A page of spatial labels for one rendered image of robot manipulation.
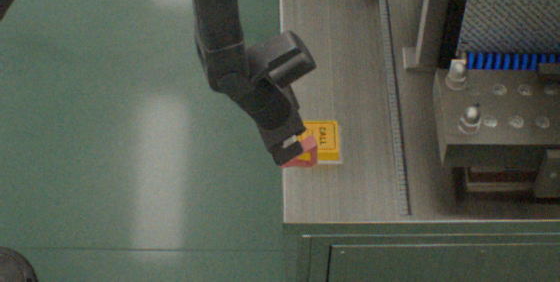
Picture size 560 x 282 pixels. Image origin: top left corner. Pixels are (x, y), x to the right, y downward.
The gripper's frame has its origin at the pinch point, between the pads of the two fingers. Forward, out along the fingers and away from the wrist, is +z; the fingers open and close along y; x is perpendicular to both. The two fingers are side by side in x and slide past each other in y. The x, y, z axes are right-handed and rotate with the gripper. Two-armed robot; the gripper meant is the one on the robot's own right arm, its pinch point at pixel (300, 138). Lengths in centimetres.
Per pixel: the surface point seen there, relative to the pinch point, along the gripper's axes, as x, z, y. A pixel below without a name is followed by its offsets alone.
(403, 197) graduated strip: -7.0, 20.9, -6.1
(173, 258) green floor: 63, 85, 50
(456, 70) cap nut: -25.5, 12.0, 4.1
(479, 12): -33.6, 9.9, 10.0
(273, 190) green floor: 36, 100, 63
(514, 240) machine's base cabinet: -18.9, 34.5, -16.7
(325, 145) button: -0.1, 14.1, 6.4
